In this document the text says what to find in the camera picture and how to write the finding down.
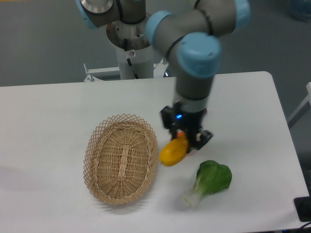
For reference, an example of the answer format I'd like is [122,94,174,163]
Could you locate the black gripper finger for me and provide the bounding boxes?
[160,105,180,140]
[188,130,213,153]

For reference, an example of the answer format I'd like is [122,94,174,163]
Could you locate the orange tangerine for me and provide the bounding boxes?
[177,131,198,156]

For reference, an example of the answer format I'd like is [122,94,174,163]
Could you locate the black device at table edge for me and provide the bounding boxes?
[294,196,311,222]

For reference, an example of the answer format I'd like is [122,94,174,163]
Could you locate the white metal frame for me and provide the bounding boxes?
[287,82,311,129]

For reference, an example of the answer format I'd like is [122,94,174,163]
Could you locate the yellow mango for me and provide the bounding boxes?
[159,137,189,166]

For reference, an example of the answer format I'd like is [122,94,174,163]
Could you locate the woven wicker basket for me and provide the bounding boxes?
[83,114,157,205]

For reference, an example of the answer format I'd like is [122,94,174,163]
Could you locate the green bok choy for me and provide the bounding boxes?
[184,160,232,208]

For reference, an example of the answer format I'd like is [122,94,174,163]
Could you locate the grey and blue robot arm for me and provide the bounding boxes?
[76,0,251,151]

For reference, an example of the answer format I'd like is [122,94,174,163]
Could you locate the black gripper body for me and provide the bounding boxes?
[174,101,207,140]

